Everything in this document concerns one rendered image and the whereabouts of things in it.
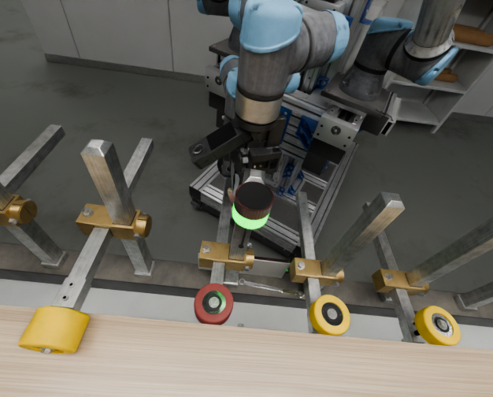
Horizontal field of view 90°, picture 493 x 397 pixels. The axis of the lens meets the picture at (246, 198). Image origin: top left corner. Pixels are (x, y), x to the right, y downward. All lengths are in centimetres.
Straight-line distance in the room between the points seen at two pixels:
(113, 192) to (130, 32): 285
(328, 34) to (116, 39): 301
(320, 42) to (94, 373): 63
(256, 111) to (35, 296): 82
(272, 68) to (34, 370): 59
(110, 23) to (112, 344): 306
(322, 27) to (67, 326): 59
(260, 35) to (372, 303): 79
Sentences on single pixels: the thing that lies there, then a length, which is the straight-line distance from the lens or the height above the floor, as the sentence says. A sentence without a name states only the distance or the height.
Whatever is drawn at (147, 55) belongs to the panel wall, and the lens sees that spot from 329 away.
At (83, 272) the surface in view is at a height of 96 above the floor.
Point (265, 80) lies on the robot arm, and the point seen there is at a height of 128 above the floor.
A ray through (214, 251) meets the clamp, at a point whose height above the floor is 87.
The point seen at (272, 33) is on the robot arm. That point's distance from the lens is 36.
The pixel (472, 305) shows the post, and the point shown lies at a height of 74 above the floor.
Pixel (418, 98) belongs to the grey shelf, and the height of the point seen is 19.
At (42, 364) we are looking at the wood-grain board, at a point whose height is 90.
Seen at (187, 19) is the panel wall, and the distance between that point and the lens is 307.
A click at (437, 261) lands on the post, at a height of 94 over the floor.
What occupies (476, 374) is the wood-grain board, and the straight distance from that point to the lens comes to 76.
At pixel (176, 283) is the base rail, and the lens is 79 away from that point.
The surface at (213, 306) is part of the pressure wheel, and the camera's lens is 55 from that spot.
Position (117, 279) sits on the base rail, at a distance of 83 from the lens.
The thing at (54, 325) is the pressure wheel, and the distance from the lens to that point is 52.
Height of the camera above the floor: 143
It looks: 49 degrees down
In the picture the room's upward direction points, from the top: 13 degrees clockwise
